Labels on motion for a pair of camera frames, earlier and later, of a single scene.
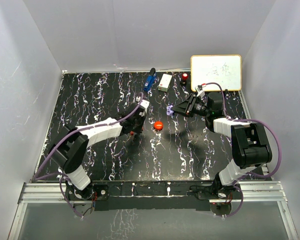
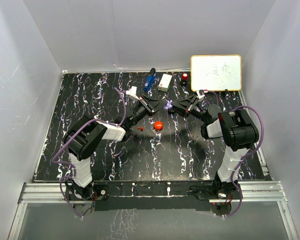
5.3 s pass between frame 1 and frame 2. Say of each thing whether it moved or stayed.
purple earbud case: moved
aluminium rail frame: stayed
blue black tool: stayed
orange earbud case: stayed
